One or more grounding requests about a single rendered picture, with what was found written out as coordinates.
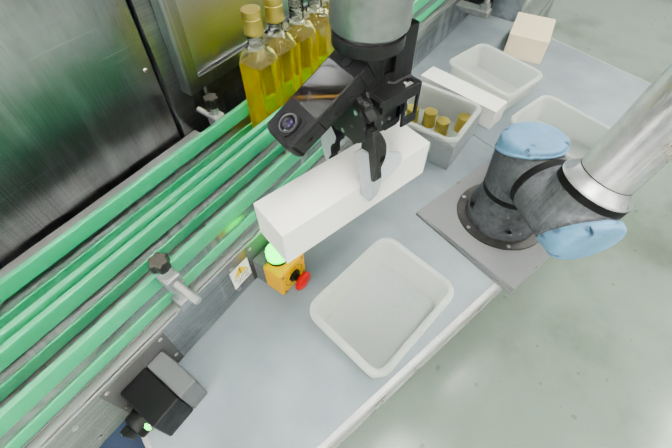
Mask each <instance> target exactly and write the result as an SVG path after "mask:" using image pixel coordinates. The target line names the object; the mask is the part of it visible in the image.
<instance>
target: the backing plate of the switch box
mask: <svg viewBox="0 0 672 448"><path fill-rule="evenodd" d="M162 350H163V351H165V352H166V353H167V354H168V355H169V356H170V357H171V358H173V359H174V360H175V361H176V362H177V363H179V362H180V361H181V359H182V358H183V357H184V355H183V354H182V353H181V352H180V351H179V350H178V349H177V348H176V347H175V346H174V345H173V343H172V342H171V341H170V340H169V339H168V338H167V337H166V336H165V335H164V334H163V332H161V333H160V334H159V335H158V336H157V337H156V338H155V339H154V340H153V341H152V342H151V343H150V344H149V345H148V346H147V347H146V348H145V349H144V350H143V351H142V352H141V353H140V354H139V355H138V356H137V357H136V358H135V359H134V360H133V361H132V362H131V363H130V364H129V365H128V366H127V367H126V368H125V369H124V370H123V371H122V372H121V373H120V374H119V375H118V376H117V377H116V378H115V379H114V380H113V381H112V382H111V383H110V384H109V385H108V386H107V388H106V389H105V390H104V391H103V392H102V393H101V394H100V395H99V396H98V397H99V398H101V399H103V400H105V401H107V402H109V403H110V404H112V405H114V406H116V407H118V408H120V409H122V410H124V411H126V412H128V413H130V412H131V410H132V408H133V407H132V406H131V405H130V404H129V403H128V402H127V401H126V400H125V399H124V398H123V397H122V396H121V392H122V391H123V390H124V389H125V388H126V387H127V386H128V385H129V384H130V382H131V381H132V380H133V379H134V378H135V377H136V376H137V375H138V374H139V373H140V372H141V371H142V370H143V369H144V368H148V364H149V363H150V362H151V361H152V360H153V359H154V358H155V357H156V356H157V355H158V354H159V353H160V352H161V351H162ZM148 369H149V368H148Z"/></svg>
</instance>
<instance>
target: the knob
mask: <svg viewBox="0 0 672 448"><path fill-rule="evenodd" d="M145 421H146V420H145V419H144V418H143V417H142V416H141V415H140V414H139V413H138V412H137V411H136V410H135V409H134V408H132V410H131V412H130V413H129V414H128V416H127V417H126V418H125V423H126V424H127V425H126V426H125V427H124V428H123V429H122V430H121V431H120V434H121V435H122V436H123V437H126V438H128V439H131V440H133V441H134V440H135V439H136V438H137V437H138V436H140V437H142V438H143V437H145V436H146V435H147V434H148V433H149V432H150V431H152V430H153V429H151V430H149V431H148V430H146V429H145V428H144V425H145V423H146V422H145Z"/></svg>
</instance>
